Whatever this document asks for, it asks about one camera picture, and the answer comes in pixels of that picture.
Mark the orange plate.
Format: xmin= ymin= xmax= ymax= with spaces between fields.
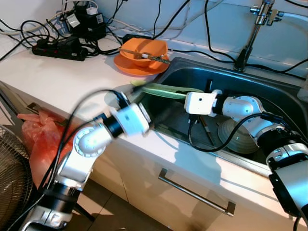
xmin=113 ymin=52 xmax=170 ymax=77

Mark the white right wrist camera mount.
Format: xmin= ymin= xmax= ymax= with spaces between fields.
xmin=184 ymin=90 xmax=223 ymax=117

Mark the dark floor fan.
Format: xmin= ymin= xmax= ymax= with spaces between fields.
xmin=0 ymin=125 xmax=34 ymax=231

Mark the wooden handle kitchen utensil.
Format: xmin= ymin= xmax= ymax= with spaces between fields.
xmin=200 ymin=117 xmax=213 ymax=145

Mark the long metal drawer handle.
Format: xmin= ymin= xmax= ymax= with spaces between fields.
xmin=158 ymin=168 xmax=236 ymax=216

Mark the clear faucet hose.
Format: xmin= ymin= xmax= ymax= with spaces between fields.
xmin=279 ymin=11 xmax=308 ymax=24

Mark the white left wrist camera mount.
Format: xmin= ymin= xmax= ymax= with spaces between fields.
xmin=111 ymin=102 xmax=151 ymax=138

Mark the red plastic bag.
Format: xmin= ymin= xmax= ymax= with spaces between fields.
xmin=17 ymin=110 xmax=73 ymax=188

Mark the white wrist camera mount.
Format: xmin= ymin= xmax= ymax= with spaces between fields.
xmin=111 ymin=102 xmax=151 ymax=138
xmin=184 ymin=90 xmax=223 ymax=117

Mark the metal sink faucet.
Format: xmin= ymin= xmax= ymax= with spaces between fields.
xmin=234 ymin=0 xmax=284 ymax=73

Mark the black power cable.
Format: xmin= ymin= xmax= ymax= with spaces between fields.
xmin=205 ymin=0 xmax=308 ymax=77

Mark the orange bowl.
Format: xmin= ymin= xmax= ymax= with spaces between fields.
xmin=119 ymin=38 xmax=169 ymax=68

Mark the slim patterned utensil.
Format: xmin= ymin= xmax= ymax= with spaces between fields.
xmin=120 ymin=48 xmax=171 ymax=63

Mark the black stand leg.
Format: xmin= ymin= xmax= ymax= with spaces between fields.
xmin=72 ymin=202 xmax=94 ymax=222

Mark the black power adapter block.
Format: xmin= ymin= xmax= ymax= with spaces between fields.
xmin=65 ymin=5 xmax=107 ymax=41

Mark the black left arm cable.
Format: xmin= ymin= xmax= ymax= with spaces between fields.
xmin=10 ymin=88 xmax=130 ymax=231

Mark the white kitchen cabinet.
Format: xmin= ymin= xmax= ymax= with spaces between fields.
xmin=0 ymin=82 xmax=308 ymax=231

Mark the flat black power brick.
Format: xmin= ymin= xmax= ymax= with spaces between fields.
xmin=123 ymin=34 xmax=154 ymax=43

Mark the black power strip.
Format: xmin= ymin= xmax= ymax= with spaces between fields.
xmin=33 ymin=38 xmax=90 ymax=62

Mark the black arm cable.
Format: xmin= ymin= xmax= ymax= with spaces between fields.
xmin=10 ymin=88 xmax=130 ymax=231
xmin=188 ymin=112 xmax=289 ymax=154

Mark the white bowl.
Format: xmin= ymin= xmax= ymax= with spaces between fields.
xmin=217 ymin=118 xmax=263 ymax=154

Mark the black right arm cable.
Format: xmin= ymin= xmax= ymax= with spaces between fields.
xmin=188 ymin=112 xmax=289 ymax=154

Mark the short dark cabinet handle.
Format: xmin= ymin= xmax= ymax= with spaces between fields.
xmin=26 ymin=102 xmax=44 ymax=117

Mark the stainless steel kitchen sink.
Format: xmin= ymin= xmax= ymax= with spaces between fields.
xmin=126 ymin=57 xmax=308 ymax=183

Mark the green plate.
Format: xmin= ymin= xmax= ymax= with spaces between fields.
xmin=131 ymin=79 xmax=191 ymax=102

